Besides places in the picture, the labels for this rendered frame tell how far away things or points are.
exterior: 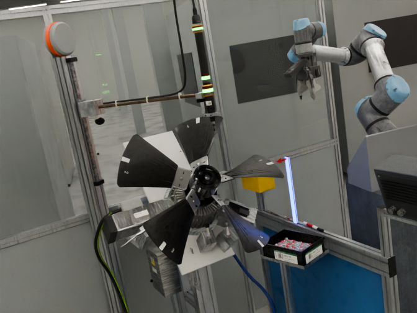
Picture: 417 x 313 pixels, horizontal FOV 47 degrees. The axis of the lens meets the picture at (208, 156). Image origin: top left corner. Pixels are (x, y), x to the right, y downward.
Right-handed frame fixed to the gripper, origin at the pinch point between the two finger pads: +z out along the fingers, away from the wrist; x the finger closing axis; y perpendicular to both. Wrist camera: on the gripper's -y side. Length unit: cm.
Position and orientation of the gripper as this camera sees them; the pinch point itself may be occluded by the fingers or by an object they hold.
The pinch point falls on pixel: (306, 97)
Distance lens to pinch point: 229.1
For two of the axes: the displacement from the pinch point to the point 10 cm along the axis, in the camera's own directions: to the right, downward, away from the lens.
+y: 8.7, -2.3, 4.4
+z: 1.6, 9.7, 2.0
